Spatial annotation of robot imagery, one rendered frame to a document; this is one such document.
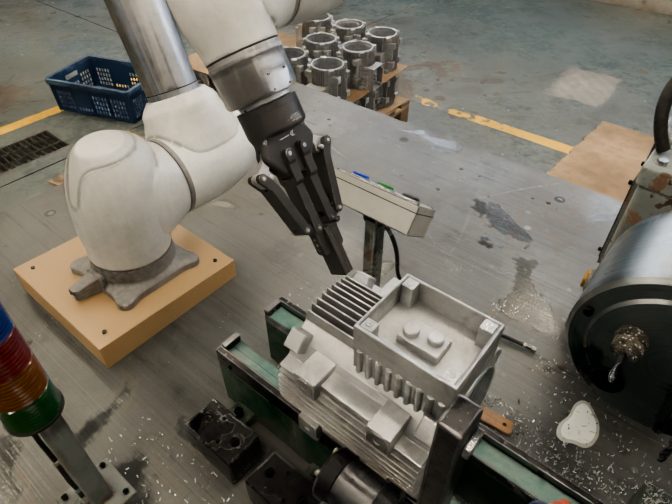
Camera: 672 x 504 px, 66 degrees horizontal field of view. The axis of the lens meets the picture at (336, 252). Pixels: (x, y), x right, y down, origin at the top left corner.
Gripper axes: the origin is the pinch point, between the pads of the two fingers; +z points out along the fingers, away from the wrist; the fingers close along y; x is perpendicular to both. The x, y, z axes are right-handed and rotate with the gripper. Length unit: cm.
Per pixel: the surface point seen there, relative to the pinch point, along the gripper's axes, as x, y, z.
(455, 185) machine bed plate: 27, 65, 20
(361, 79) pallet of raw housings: 143, 174, -2
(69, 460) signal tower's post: 19.0, -36.2, 8.5
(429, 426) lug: -18.9, -12.5, 12.9
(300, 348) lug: -4.0, -13.1, 5.3
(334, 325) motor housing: -6.0, -8.8, 5.0
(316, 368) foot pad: -6.4, -13.7, 7.2
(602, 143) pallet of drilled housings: 58, 239, 77
